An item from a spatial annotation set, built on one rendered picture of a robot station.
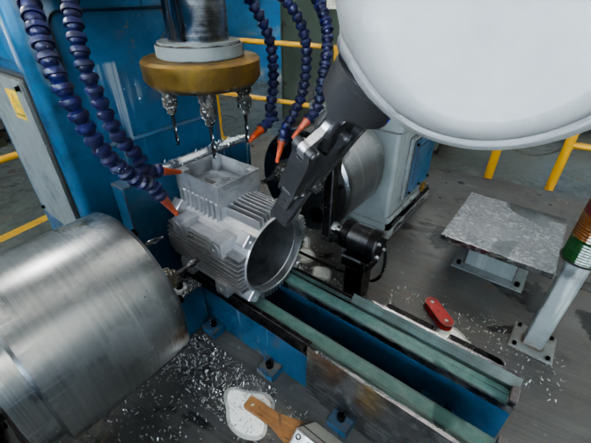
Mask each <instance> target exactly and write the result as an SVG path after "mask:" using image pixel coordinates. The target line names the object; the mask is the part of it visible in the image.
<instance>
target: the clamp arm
mask: <svg viewBox="0 0 591 443"><path fill-rule="evenodd" d="M341 167H342V159H341V160H340V162H339V163H338V164H337V165H336V167H335V168H334V169H333V170H332V172H331V173H330V174H329V175H328V177H327V178H326V180H325V187H324V197H323V198H322V204H323V221H322V235H323V236H326V237H328V238H329V237H331V236H332V235H333V234H335V233H334V232H332V231H335V228H332V226H333V227H336V226H338V224H339V223H338V211H339V189H340V179H341ZM334 223H337V224H334Z"/></svg>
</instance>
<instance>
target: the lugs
mask: <svg viewBox="0 0 591 443"><path fill-rule="evenodd" d="M172 204H173V206H175V208H176V209H177V211H178V212H179V213H180V214H183V213H184V211H185V209H186V202H185V201H184V200H182V199H180V198H178V197H174V199H173V201H172ZM255 240H256V236H253V235H251V234H249V233H247V232H245V231H243V230H241V231H240V232H239V234H238V236H237V239H236V241H235V244H236V245H238V246H240V247H242V248H244V249H246V250H248V251H249V250H250V249H251V248H252V245H253V243H254V242H255ZM300 260H301V257H299V256H297V258H296V261H295V263H294V265H293V266H292V267H294V268H297V266H298V264H299V262H300ZM259 295H260V293H257V292H254V291H251V290H249V291H248V292H246V293H245V294H241V296H242V297H243V298H245V299H246V300H247V301H252V302H256V301H257V299H258V298H259Z"/></svg>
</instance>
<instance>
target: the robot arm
mask: <svg viewBox="0 0 591 443"><path fill-rule="evenodd" d="M335 5H336V10H337V14H338V20H339V37H338V40H337V47H338V50H339V53H338V55H337V57H336V59H335V61H334V62H333V64H332V66H331V68H330V70H329V71H328V73H327V75H326V77H325V80H324V81H323V84H322V91H323V95H324V97H325V103H326V110H323V111H322V112H321V113H320V114H319V115H318V117H317V119H316V121H315V125H314V128H313V130H312V132H311V133H310V136H308V137H307V138H306V139H305V138H304V137H301V136H300V135H297V136H296V137H295V138H294V139H293V141H292V142H291V148H292V151H291V153H290V156H289V159H288V162H287V164H286V167H285V170H284V172H283V174H282V176H281V181H280V183H279V185H278V187H279V188H280V189H281V190H282V192H281V194H280V196H279V198H278V199H277V200H276V202H275V203H274V206H273V207H272V209H271V211H270V213H271V214H272V215H273V216H274V217H275V218H276V219H277V220H278V221H279V222H280V224H281V225H282V226H283V227H285V226H286V225H287V224H289V223H290V222H292V220H293V219H294V217H295V216H296V214H297V213H298V211H299V210H300V209H301V207H302V206H303V204H304V202H305V201H306V200H307V199H308V198H309V196H310V195H311V191H310V189H311V190H312V191H313V192H314V193H315V194H317V193H318V192H319V191H320V190H321V189H320V188H319V187H318V186H317V184H318V183H319V181H321V182H323V181H325V180H326V178H327V177H328V175H329V174H330V173H331V172H332V170H333V169H334V168H335V167H336V165H337V164H338V163H339V162H340V160H341V159H342V158H343V157H344V155H345V154H346V153H347V152H348V150H350V149H351V148H352V147H353V145H354V144H355V143H356V141H357V140H358V139H359V138H360V137H361V136H362V134H363V133H364V132H365V131H366V130H367V129H379V128H381V127H384V126H385V125H386V124H387V123H388V122H389V121H390V119H392V120H394V121H395V122H397V123H398V124H399V125H400V126H402V127H404V128H406V129H407V130H409V131H411V132H413V133H415V134H417V135H419V136H422V137H424V138H426V139H428V140H430V141H433V142H438V143H441V144H444V145H448V146H452V147H457V148H461V149H476V150H506V149H523V148H528V147H534V146H539V145H544V144H547V143H551V142H556V141H560V140H564V139H567V138H569V137H572V136H575V135H577V134H581V133H583V132H586V131H588V130H590V129H591V0H335Z"/></svg>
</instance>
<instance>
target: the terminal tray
mask: <svg viewBox="0 0 591 443"><path fill-rule="evenodd" d="M216 154H217V157H216V159H214V158H213V154H212V155H209V156H205V157H203V158H201V159H199V160H196V161H194V162H191V163H188V164H186V165H183V166H181V167H178V168H177V169H176V170H181V168H185V169H184V170H181V171H182V173H181V174H179V175H176V179H177V184H178V188H179V193H180V198H181V199H182V200H184V201H185V202H186V206H187V207H188V206H189V205H190V208H193V207H194V210H195V211H197V210H198V209H199V213H201V212H203V215H206V214H208V218H209V217H210V216H212V220H214V219H216V220H217V222H219V221H221V222H223V220H224V219H225V217H226V216H227V209H226V207H229V208H230V203H232V204H234V200H236V201H237V198H240V199H241V195H243V196H244V194H245V193H246V194H248V192H250V193H252V192H255V191H256V192H260V180H259V168H257V167H254V166H251V165H249V164H247V163H242V162H240V161H238V160H235V159H232V158H230V157H227V156H224V155H221V154H218V153H216ZM248 168H252V169H251V170H248ZM216 183H221V184H220V185H217V184H216Z"/></svg>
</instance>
